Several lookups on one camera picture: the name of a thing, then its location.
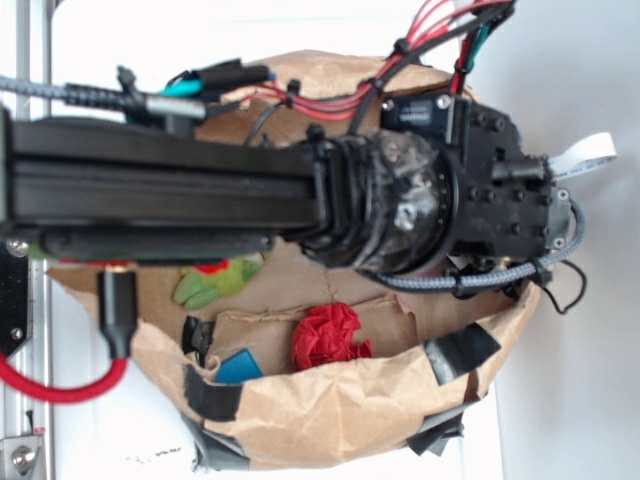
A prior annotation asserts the red wire bundle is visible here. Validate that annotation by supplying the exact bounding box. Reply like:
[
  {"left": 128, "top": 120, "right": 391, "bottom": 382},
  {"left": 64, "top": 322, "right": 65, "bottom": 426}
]
[{"left": 244, "top": 0, "right": 516, "bottom": 121}]

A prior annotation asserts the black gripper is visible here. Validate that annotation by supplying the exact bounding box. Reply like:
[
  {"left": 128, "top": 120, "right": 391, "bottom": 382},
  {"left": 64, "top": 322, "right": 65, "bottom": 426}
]
[{"left": 380, "top": 93, "right": 571, "bottom": 260}]

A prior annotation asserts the blue flat block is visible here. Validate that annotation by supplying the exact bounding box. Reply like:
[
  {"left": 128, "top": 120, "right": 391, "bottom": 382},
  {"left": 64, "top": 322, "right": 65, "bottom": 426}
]
[{"left": 215, "top": 349, "right": 263, "bottom": 384}]

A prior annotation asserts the aluminium extrusion rail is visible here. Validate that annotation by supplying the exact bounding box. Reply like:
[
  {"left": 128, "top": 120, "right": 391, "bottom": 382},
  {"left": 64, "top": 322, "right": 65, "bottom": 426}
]
[{"left": 1, "top": 1, "right": 56, "bottom": 479}]

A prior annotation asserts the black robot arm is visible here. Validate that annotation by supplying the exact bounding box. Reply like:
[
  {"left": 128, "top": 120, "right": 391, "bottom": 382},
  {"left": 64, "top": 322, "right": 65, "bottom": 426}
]
[{"left": 1, "top": 94, "right": 572, "bottom": 275}]

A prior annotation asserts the red braided usb cable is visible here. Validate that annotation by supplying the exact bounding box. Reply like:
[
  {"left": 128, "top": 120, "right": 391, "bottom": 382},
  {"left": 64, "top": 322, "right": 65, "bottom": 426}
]
[{"left": 0, "top": 267, "right": 139, "bottom": 404}]

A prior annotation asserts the grey braided cable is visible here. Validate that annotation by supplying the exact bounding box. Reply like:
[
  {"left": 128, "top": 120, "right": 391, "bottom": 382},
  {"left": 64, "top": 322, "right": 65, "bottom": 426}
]
[{"left": 373, "top": 199, "right": 587, "bottom": 293}]

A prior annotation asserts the brown paper bag tray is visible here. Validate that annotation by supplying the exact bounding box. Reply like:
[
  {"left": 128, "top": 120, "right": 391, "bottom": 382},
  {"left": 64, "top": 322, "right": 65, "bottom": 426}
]
[{"left": 45, "top": 48, "right": 544, "bottom": 472}]

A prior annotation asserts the red crumpled paper ball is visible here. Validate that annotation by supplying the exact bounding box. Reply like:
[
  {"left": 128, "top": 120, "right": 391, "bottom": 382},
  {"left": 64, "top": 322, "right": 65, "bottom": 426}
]
[{"left": 291, "top": 303, "right": 372, "bottom": 371}]

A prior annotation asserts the green plush toy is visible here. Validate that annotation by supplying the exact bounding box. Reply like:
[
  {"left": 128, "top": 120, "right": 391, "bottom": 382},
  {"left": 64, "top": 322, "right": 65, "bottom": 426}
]
[{"left": 173, "top": 253, "right": 269, "bottom": 310}]

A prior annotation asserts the white plastic board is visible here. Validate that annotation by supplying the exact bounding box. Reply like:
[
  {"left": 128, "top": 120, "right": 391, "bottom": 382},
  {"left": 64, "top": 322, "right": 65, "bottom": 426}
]
[{"left": 47, "top": 14, "right": 640, "bottom": 480}]

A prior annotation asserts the white ribbon cable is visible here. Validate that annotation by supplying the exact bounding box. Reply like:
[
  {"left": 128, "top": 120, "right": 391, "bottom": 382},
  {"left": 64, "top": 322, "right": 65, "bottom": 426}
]
[{"left": 547, "top": 131, "right": 618, "bottom": 182}]

